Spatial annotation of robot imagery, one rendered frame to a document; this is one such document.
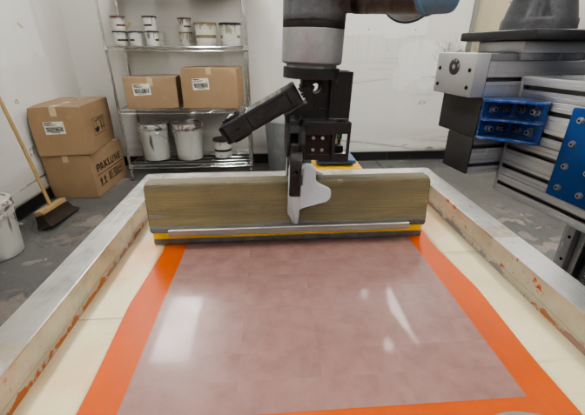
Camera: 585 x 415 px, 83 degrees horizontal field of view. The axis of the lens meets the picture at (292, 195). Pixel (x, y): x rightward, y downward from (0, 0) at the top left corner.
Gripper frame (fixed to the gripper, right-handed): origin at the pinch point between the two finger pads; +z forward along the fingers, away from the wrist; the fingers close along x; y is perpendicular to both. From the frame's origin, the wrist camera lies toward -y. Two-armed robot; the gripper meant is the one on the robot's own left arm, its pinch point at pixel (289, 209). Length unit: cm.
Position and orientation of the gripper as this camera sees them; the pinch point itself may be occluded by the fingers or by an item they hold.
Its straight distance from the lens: 49.9
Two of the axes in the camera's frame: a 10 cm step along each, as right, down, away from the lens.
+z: -0.3, 9.1, 4.1
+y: 10.0, 0.0, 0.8
